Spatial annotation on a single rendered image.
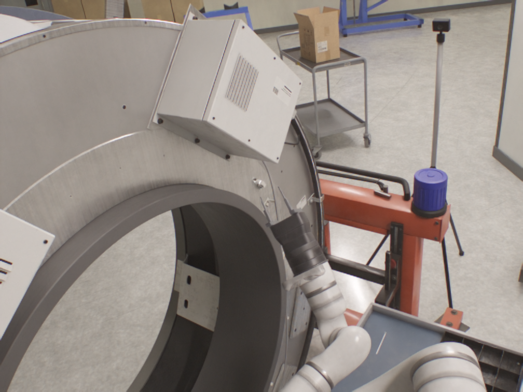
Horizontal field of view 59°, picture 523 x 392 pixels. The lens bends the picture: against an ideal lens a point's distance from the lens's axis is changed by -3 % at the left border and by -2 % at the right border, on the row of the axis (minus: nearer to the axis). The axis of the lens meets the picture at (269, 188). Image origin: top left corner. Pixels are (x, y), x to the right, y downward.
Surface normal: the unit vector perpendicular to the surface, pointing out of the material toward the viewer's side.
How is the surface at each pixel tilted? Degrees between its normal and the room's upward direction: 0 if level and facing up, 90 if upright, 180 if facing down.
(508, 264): 0
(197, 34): 47
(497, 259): 0
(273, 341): 59
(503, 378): 0
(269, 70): 90
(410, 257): 90
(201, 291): 63
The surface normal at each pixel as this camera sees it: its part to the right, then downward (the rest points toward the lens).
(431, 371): -0.63, -0.70
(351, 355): 0.13, -0.11
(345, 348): -0.01, -0.27
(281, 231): -0.38, 0.00
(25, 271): 0.83, 0.19
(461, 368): 0.13, -0.84
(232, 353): -0.48, -0.23
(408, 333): -0.11, -0.86
